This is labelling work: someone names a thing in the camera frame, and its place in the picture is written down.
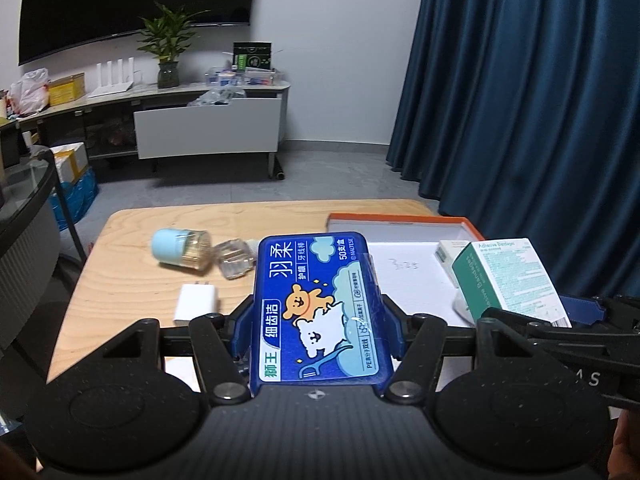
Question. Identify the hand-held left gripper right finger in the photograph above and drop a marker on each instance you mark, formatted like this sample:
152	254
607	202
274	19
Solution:
389	322

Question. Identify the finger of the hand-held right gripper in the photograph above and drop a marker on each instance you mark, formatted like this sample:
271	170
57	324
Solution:
550	332
582	310

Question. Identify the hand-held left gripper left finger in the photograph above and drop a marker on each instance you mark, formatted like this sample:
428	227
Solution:
246	327

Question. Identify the white charger plug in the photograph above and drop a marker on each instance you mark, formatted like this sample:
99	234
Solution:
195	304

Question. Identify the orange rimmed white tray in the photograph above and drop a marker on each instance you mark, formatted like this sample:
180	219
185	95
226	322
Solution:
415	270

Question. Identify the green white bandage box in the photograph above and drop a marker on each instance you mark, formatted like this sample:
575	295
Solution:
505	280

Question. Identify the blue dental floss box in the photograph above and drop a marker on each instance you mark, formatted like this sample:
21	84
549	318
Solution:
315	300

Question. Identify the person's right forearm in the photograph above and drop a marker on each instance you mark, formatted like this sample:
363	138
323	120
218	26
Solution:
627	445

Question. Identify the clear plastic box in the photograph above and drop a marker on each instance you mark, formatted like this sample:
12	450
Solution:
235	260

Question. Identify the small white box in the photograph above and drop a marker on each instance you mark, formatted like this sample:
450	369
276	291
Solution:
447	252

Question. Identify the blue capped toothpick jar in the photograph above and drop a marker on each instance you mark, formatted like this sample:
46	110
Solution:
182	250

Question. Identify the black roll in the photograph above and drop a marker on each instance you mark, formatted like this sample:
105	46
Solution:
277	169

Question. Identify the white cabinet drawer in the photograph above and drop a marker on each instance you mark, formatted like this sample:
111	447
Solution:
210	127

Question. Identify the blue plastic bag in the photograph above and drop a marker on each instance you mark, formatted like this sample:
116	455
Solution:
75	200

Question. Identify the blue curtain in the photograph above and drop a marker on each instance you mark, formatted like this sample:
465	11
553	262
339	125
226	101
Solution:
525	85

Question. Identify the clear plastic wrap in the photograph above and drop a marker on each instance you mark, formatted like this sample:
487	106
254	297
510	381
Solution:
217	96

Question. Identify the dark glass table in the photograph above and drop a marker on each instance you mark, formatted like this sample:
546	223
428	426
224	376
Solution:
25	240

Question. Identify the cardboard box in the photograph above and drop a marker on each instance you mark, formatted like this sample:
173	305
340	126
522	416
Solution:
70	160

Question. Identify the pile of small packets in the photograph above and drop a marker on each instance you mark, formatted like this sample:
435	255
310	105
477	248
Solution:
240	77

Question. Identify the dark glass vase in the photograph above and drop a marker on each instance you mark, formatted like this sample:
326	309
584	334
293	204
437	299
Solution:
168	76

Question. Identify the grey television cabinet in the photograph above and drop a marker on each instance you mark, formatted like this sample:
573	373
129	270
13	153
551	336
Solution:
65	125

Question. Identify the black green box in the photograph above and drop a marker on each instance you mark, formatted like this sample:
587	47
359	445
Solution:
252	55

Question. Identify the white router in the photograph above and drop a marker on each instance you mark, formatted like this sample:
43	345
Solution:
111	87

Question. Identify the yellow box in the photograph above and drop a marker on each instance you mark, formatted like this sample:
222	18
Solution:
67	90

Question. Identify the green leafy plant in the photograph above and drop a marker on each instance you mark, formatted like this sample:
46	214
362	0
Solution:
167	30

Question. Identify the white red plastic bag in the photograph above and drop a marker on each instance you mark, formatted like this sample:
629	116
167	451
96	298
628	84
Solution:
29	92

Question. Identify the black wall television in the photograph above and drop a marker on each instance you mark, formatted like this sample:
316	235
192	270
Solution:
125	0

